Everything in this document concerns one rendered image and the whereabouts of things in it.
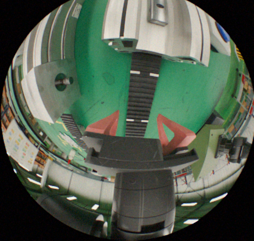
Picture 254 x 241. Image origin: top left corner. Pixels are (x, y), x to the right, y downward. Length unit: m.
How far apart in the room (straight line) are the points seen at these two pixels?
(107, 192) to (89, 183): 2.52
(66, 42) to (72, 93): 0.10
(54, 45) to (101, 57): 0.09
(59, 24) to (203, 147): 0.52
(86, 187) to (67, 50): 11.56
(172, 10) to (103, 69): 0.16
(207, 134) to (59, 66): 0.46
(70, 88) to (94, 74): 0.05
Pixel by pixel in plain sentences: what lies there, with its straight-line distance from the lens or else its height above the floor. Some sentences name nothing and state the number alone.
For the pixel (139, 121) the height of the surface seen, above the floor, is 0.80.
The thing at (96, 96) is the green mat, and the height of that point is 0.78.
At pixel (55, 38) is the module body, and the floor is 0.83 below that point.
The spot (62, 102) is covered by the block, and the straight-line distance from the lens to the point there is 0.15.
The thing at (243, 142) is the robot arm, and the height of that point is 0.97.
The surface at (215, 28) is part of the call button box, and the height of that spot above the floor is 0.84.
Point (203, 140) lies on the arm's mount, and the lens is 0.38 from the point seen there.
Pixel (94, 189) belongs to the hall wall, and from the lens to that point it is 11.29.
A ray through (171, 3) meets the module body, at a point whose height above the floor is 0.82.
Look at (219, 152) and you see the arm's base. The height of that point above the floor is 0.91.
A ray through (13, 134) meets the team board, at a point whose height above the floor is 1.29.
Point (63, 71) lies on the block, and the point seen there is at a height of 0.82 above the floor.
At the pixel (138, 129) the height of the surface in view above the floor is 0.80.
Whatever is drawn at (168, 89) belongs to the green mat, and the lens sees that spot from 0.17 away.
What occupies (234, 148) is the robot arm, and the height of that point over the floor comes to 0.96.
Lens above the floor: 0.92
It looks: 52 degrees down
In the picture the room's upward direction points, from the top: 176 degrees counter-clockwise
